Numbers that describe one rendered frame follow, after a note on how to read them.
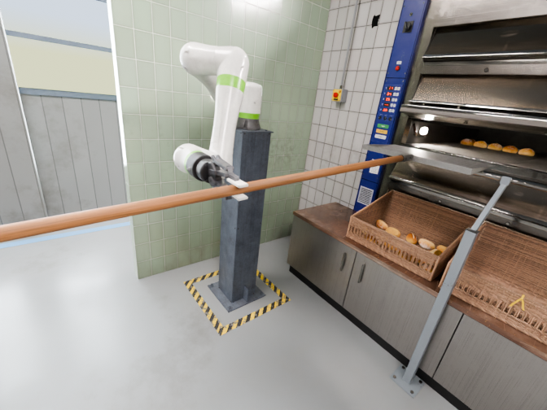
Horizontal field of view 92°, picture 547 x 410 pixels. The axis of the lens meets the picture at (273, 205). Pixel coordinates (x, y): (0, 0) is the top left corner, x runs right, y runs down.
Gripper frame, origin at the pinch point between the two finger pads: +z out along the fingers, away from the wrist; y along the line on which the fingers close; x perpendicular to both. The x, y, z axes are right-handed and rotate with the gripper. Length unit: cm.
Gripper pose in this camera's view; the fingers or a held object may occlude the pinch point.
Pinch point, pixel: (237, 188)
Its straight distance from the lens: 76.0
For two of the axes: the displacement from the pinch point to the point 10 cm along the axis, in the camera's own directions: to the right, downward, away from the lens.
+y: -0.7, 9.1, 4.1
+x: -7.9, 2.0, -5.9
